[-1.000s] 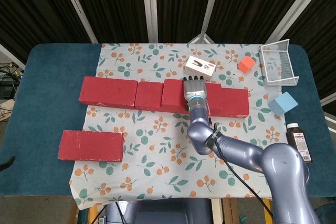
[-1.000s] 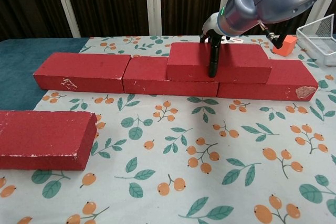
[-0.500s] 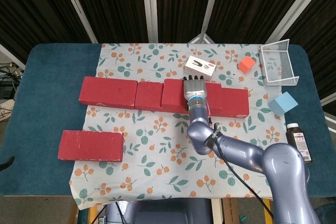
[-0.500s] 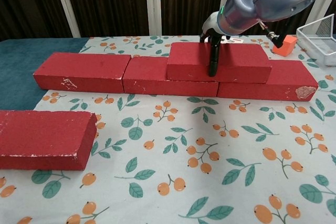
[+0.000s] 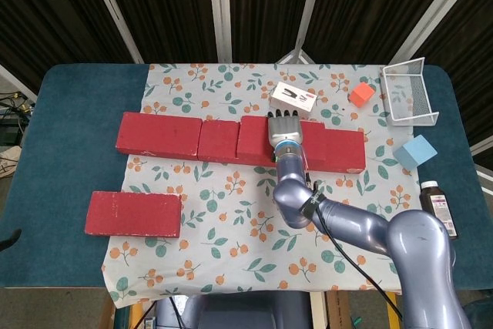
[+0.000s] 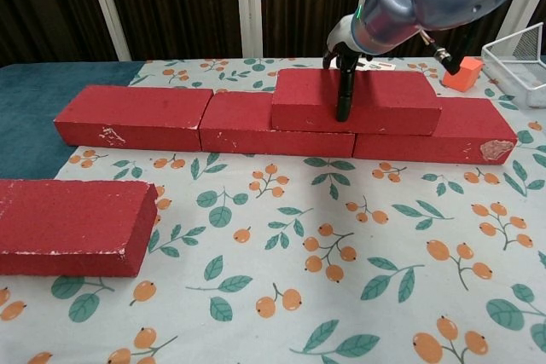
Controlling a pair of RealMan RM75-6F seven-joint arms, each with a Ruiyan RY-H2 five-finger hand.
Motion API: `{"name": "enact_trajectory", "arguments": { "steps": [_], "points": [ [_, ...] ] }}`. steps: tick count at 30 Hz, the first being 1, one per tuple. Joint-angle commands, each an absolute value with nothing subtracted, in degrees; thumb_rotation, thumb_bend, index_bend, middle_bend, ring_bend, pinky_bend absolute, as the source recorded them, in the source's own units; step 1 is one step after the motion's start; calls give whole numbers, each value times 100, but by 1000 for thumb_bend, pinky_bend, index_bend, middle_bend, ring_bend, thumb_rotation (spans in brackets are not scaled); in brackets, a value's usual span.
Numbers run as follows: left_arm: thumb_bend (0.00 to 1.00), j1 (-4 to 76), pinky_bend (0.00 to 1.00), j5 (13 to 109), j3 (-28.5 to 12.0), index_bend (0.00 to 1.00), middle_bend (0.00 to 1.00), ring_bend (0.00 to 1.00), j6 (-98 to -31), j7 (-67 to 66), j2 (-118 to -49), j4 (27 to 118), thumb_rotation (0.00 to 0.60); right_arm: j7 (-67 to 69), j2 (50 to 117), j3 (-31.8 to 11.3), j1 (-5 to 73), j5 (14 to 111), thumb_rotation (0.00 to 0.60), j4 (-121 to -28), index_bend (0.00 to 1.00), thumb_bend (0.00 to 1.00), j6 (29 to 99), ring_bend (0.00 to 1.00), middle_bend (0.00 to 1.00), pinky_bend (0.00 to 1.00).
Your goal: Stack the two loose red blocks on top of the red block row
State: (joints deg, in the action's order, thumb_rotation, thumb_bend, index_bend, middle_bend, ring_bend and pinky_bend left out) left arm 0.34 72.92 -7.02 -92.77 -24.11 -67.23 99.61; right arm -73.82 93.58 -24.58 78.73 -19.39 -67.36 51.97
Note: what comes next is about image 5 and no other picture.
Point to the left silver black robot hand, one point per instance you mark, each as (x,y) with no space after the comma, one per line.
(9,239)

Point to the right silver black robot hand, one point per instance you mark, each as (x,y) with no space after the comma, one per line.
(285,128)

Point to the red brick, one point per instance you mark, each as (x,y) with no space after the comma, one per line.
(158,134)
(133,213)
(217,140)
(346,152)
(252,136)

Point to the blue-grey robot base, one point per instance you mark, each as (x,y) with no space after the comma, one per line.
(246,311)

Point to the white stapler box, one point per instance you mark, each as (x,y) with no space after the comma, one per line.
(290,96)

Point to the orange cube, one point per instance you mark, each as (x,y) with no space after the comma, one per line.
(361,95)

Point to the floral tablecloth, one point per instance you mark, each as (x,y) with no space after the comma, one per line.
(231,229)

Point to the light blue cube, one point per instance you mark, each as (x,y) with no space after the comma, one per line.
(416,152)

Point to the yellow table leg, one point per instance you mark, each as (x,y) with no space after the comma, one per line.
(135,315)
(392,311)

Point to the blue padded table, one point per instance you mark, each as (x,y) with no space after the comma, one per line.
(77,90)

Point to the brown bottle with white cap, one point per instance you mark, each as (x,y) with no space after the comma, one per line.
(437,202)

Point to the brown cardboard box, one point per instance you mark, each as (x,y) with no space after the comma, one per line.
(337,311)

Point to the white metal frame post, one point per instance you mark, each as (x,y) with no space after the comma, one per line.
(308,9)
(431,9)
(220,9)
(115,13)

